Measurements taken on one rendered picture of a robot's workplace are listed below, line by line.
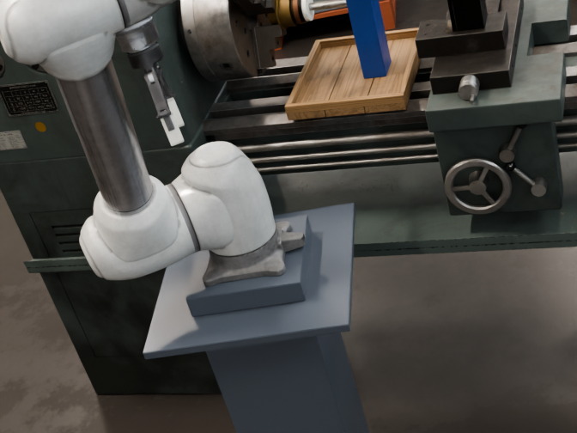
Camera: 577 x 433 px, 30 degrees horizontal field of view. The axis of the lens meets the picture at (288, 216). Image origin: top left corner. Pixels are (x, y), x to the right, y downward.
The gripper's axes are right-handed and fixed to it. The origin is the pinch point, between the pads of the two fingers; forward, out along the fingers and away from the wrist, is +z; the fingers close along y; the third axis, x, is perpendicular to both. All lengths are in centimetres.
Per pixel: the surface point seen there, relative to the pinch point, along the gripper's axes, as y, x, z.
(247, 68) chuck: -28.7, 19.2, -1.3
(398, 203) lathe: -29, 44, 47
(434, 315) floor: -56, 45, 96
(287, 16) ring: -30.3, 32.8, -9.6
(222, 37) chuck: -24.4, 16.3, -11.5
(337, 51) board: -48, 43, 7
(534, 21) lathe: -24, 90, 12
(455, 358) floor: -36, 46, 101
